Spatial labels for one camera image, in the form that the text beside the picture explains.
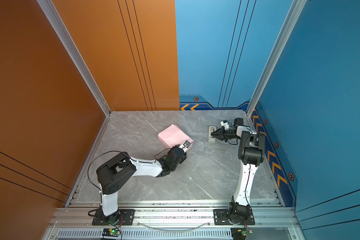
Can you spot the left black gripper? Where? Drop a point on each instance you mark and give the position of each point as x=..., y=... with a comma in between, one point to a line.
x=173, y=150

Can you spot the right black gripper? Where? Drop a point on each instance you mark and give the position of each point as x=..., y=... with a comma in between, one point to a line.
x=221, y=135

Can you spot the purple wrapping paper sheet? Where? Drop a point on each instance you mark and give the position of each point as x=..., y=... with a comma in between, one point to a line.
x=173, y=136

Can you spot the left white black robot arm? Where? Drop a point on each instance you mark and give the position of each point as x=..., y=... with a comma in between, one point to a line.
x=116, y=172

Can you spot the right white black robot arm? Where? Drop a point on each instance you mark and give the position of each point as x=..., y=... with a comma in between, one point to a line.
x=251, y=154

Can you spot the white tape dispenser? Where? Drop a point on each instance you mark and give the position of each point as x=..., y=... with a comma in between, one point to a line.
x=211, y=139

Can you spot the right green circuit board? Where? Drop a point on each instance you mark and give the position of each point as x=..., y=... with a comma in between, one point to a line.
x=238, y=234

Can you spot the green circuit board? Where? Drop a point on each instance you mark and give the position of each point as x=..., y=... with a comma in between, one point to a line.
x=238, y=234
x=112, y=233

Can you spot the left green circuit board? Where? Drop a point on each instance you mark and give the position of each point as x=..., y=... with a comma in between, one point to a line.
x=112, y=233

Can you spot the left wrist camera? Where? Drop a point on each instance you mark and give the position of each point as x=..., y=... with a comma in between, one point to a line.
x=185, y=146

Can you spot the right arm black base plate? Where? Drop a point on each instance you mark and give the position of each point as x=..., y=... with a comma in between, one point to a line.
x=222, y=217

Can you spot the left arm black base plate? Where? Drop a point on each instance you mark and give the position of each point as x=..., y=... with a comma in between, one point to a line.
x=123, y=217

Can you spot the aluminium front rail frame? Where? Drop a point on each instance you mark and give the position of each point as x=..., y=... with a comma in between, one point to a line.
x=176, y=220

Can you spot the right aluminium corner post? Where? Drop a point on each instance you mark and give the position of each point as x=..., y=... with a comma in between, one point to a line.
x=289, y=23

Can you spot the aluminium corner post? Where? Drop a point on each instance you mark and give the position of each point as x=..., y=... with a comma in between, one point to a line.
x=289, y=23
x=63, y=34

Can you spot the left aluminium corner post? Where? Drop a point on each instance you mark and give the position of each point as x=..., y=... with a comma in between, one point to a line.
x=63, y=34

